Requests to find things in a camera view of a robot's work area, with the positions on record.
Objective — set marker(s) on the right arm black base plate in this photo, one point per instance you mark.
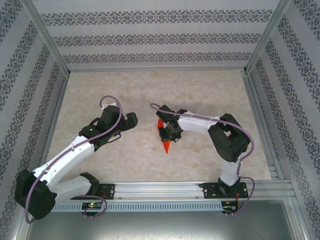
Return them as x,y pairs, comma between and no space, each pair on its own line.
210,191

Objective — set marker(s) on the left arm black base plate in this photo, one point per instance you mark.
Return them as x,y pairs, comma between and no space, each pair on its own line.
107,191

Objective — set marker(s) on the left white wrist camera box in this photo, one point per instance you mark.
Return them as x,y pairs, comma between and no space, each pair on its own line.
102,107

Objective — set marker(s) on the orange paper sheet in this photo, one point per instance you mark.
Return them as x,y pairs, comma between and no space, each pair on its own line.
167,148

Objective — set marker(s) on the aluminium side rail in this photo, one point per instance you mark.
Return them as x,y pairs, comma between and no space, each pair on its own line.
253,100
58,100

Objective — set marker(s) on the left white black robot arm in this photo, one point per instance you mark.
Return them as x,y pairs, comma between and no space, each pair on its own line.
32,197

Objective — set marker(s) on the aluminium frame post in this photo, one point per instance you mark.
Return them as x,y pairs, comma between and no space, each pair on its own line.
45,35
268,35

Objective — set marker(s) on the thin aluminium cross rail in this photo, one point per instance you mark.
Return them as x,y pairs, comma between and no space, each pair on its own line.
157,69

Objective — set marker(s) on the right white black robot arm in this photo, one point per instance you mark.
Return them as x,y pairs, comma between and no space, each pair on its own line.
230,140

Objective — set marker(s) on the wide aluminium mounting rail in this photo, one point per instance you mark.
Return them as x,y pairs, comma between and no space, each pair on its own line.
160,190

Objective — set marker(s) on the grey metal sheet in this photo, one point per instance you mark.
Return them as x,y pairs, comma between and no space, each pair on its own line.
160,225

